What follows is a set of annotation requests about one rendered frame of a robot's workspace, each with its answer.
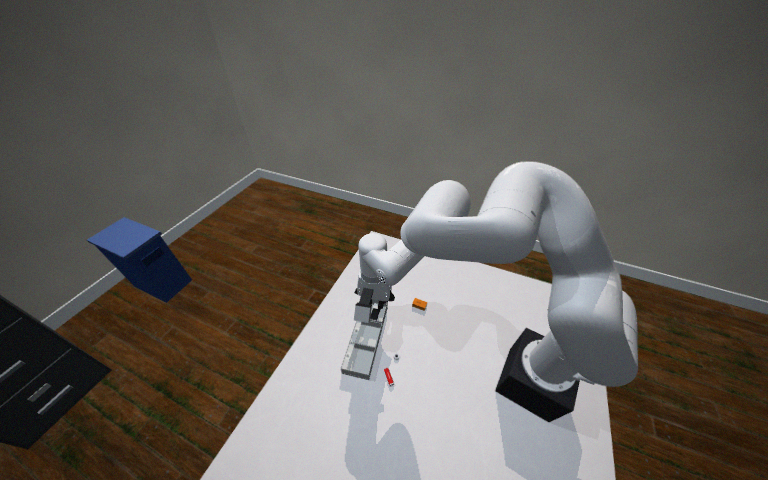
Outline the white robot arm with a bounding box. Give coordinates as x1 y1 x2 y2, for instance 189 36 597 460
359 162 638 392

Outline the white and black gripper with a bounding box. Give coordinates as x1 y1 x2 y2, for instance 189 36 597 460
354 271 395 312

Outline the orange block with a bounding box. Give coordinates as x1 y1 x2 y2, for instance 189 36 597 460
412 298 427 311

